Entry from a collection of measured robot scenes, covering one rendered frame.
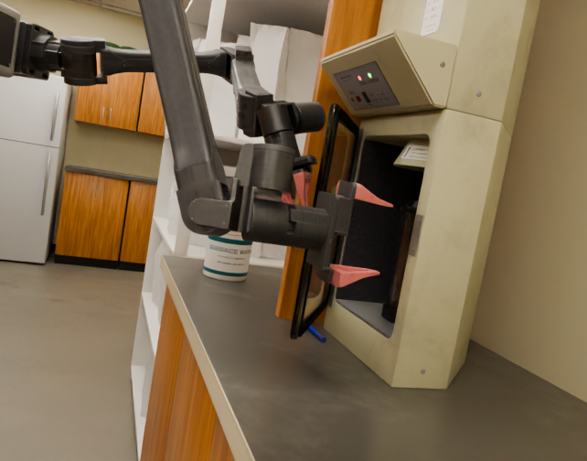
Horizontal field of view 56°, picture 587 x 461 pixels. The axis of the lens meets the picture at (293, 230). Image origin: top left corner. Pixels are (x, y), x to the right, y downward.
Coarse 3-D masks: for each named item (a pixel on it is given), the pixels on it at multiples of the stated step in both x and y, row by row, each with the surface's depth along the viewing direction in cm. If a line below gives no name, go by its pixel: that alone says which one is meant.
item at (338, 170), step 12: (336, 132) 93; (348, 132) 105; (324, 144) 88; (336, 144) 95; (348, 144) 108; (324, 156) 88; (336, 156) 98; (348, 156) 111; (336, 168) 100; (348, 168) 114; (336, 180) 103; (300, 276) 90; (312, 276) 97; (300, 288) 90; (312, 288) 99; (324, 288) 113; (300, 300) 91; (312, 300) 101; (324, 300) 116; (312, 312) 104
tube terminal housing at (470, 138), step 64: (384, 0) 115; (448, 0) 91; (512, 0) 89; (512, 64) 91; (384, 128) 107; (448, 128) 89; (512, 128) 107; (448, 192) 90; (448, 256) 92; (448, 320) 94; (448, 384) 97
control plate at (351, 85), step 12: (348, 72) 104; (360, 72) 100; (372, 72) 97; (348, 84) 108; (360, 84) 103; (372, 84) 99; (384, 84) 96; (348, 96) 111; (360, 96) 107; (384, 96) 99; (360, 108) 110
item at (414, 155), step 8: (408, 144) 104; (416, 144) 101; (424, 144) 100; (408, 152) 102; (416, 152) 100; (424, 152) 99; (400, 160) 102; (408, 160) 101; (416, 160) 99; (424, 160) 98; (408, 168) 112; (416, 168) 113; (424, 168) 113
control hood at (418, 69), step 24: (360, 48) 95; (384, 48) 88; (408, 48) 84; (432, 48) 86; (456, 48) 87; (336, 72) 109; (384, 72) 93; (408, 72) 87; (432, 72) 86; (408, 96) 92; (432, 96) 87
